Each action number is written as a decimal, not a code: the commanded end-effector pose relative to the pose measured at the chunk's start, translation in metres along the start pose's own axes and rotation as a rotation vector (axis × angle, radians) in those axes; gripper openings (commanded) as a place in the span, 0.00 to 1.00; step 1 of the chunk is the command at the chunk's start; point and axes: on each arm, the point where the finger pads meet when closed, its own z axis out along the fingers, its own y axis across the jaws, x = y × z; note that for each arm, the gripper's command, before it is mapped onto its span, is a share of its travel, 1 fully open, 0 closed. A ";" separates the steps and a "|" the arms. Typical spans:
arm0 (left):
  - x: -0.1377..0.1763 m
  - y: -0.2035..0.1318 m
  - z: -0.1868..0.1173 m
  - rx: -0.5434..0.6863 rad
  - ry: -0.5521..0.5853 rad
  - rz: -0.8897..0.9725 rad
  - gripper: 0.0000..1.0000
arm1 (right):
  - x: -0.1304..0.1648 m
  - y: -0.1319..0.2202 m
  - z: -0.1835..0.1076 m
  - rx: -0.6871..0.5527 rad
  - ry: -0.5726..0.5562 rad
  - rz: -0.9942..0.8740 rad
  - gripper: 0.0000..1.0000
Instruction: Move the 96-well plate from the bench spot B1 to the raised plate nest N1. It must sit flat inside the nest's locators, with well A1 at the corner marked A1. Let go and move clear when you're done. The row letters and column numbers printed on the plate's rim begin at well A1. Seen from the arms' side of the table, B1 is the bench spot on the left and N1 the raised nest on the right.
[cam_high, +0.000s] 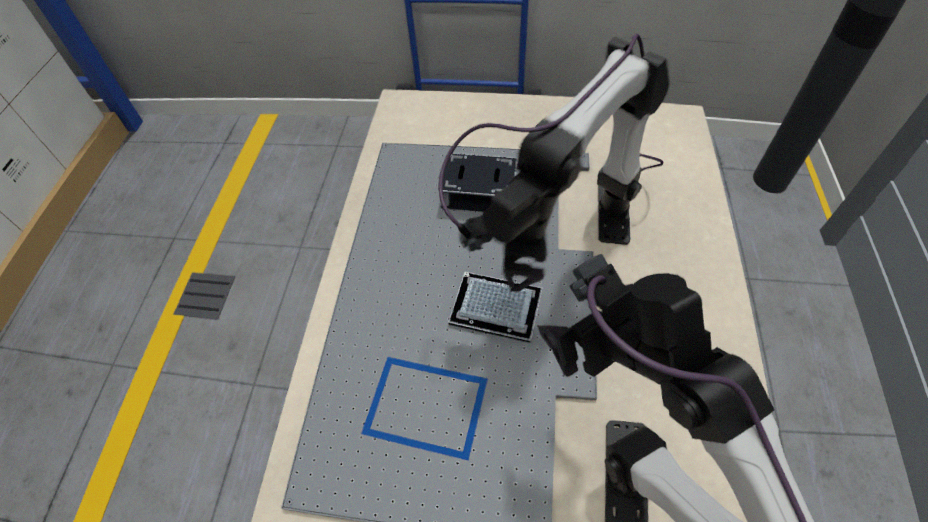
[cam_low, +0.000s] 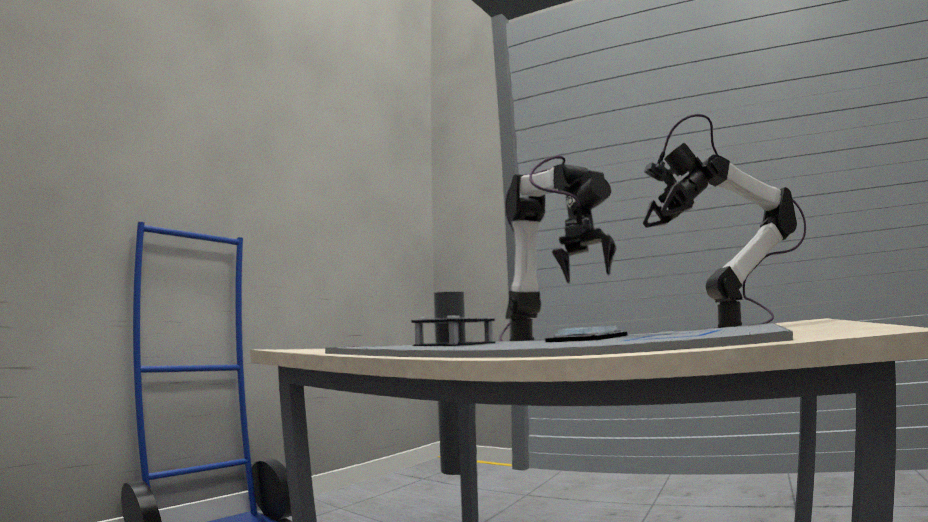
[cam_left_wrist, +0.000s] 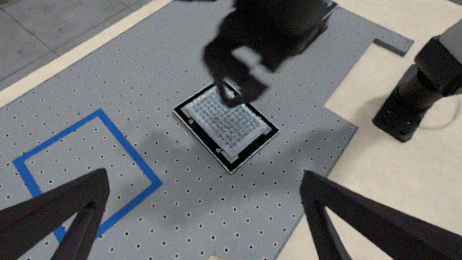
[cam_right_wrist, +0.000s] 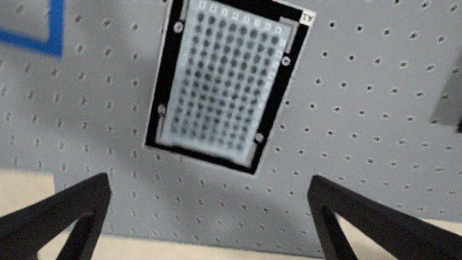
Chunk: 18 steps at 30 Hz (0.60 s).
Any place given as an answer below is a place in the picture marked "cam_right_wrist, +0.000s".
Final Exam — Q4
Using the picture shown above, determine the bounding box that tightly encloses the blue tape square outline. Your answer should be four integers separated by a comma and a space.
0, 0, 62, 63

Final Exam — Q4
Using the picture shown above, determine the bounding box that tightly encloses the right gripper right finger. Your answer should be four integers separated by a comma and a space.
307, 175, 462, 260

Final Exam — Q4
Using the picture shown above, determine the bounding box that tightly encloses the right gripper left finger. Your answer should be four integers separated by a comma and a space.
0, 173, 111, 260

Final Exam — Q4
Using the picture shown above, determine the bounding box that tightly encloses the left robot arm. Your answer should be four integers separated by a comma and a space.
29, 251, 41, 260

